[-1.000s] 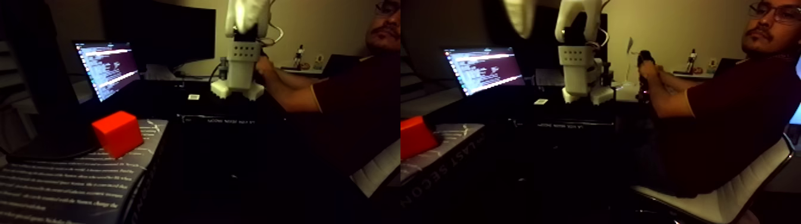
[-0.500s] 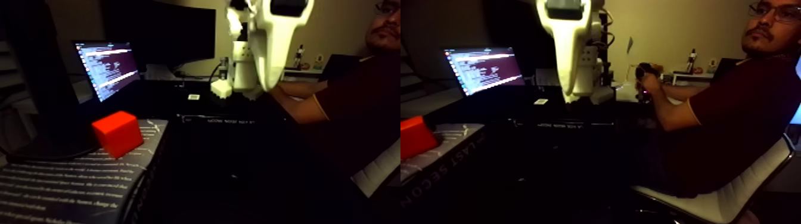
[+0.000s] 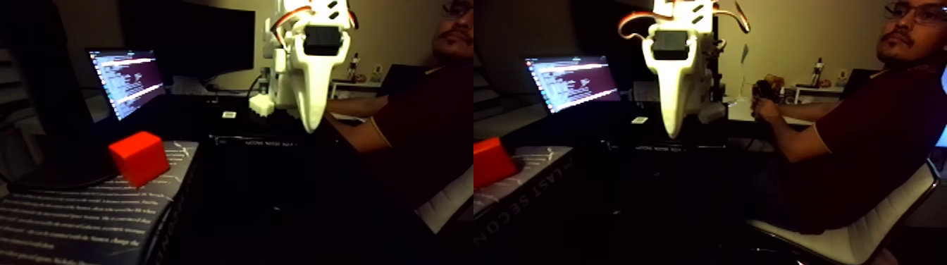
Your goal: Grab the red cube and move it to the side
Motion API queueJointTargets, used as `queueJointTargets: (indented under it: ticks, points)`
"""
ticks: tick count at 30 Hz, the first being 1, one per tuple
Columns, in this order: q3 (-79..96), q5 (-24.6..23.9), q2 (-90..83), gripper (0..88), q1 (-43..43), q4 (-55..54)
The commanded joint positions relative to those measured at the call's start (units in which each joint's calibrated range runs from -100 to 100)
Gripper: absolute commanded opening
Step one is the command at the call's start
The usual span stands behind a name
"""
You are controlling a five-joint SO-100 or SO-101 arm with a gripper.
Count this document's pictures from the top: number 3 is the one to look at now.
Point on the red cube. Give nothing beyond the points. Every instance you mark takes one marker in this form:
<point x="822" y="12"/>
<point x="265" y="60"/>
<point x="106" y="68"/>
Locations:
<point x="140" y="159"/>

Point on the person's left hand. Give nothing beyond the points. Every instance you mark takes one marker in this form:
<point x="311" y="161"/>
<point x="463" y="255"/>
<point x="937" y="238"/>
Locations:
<point x="769" y="111"/>

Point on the black box white lettering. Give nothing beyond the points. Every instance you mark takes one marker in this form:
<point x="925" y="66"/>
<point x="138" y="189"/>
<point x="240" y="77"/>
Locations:
<point x="251" y="140"/>

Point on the white paper stack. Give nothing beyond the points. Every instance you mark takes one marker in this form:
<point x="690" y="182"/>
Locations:
<point x="191" y="86"/>

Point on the black wide monitor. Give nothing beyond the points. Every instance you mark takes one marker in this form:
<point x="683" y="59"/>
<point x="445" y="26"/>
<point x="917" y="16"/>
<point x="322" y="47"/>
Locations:
<point x="192" y="37"/>

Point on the open laptop lit screen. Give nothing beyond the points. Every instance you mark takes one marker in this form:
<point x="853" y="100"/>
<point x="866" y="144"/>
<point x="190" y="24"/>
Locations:
<point x="129" y="78"/>

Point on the black book white text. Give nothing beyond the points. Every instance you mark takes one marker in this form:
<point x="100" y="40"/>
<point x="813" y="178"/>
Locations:
<point x="89" y="222"/>

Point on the small figurine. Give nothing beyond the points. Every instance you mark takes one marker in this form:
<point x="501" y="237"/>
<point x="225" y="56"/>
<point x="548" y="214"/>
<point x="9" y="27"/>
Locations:
<point x="817" y="72"/>

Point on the white shelf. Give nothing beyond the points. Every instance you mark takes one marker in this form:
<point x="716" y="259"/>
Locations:
<point x="817" y="92"/>

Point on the person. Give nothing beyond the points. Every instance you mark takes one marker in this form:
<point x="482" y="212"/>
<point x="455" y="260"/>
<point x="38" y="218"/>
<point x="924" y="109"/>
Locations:
<point x="880" y="133"/>

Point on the white office chair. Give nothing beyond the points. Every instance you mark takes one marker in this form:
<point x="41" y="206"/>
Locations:
<point x="873" y="233"/>

